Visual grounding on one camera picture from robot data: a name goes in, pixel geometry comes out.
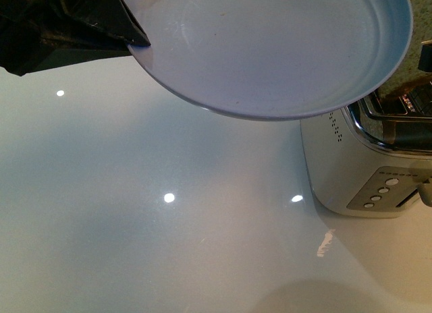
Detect grey round plate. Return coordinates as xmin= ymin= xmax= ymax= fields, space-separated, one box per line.
xmin=124 ymin=0 xmax=413 ymax=120

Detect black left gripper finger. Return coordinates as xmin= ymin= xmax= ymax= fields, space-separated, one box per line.
xmin=59 ymin=0 xmax=151 ymax=47

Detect chrome white toaster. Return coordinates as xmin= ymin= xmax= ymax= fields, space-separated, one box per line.
xmin=300 ymin=84 xmax=431 ymax=218

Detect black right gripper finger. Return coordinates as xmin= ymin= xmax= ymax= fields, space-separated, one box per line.
xmin=418 ymin=40 xmax=432 ymax=72

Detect slice of brown bread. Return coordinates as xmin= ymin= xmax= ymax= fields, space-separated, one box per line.
xmin=377 ymin=0 xmax=431 ymax=98

